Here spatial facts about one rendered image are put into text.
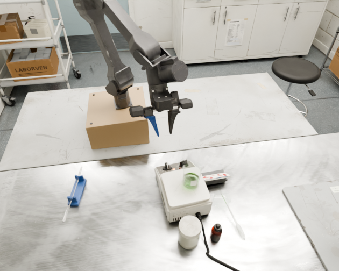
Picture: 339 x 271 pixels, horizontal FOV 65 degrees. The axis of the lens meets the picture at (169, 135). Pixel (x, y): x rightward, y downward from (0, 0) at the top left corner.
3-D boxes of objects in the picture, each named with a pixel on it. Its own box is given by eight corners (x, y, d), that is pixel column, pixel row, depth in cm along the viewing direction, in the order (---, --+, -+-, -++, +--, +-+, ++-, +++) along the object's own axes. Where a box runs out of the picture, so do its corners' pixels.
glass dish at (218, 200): (216, 191, 85) (216, 187, 84) (232, 198, 83) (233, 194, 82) (209, 205, 82) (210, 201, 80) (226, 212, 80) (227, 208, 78)
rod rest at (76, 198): (76, 179, 88) (73, 172, 86) (86, 179, 88) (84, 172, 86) (67, 206, 81) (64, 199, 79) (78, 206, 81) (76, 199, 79)
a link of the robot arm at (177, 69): (131, 51, 73) (159, 44, 64) (151, 41, 77) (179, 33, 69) (147, 88, 78) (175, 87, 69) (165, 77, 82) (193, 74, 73)
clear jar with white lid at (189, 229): (203, 241, 73) (206, 227, 68) (188, 255, 71) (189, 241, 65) (189, 225, 77) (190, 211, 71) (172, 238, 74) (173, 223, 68)
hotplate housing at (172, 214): (154, 172, 91) (153, 156, 85) (190, 165, 93) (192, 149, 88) (169, 232, 75) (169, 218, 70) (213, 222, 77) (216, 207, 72)
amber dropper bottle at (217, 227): (212, 243, 73) (216, 231, 68) (207, 234, 75) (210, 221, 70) (222, 239, 74) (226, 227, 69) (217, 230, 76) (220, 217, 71)
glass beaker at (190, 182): (204, 185, 77) (206, 167, 71) (190, 195, 74) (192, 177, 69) (189, 172, 80) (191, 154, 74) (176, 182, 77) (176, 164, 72)
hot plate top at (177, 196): (160, 175, 80) (160, 172, 79) (198, 167, 82) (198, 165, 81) (169, 209, 72) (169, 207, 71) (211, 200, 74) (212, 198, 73)
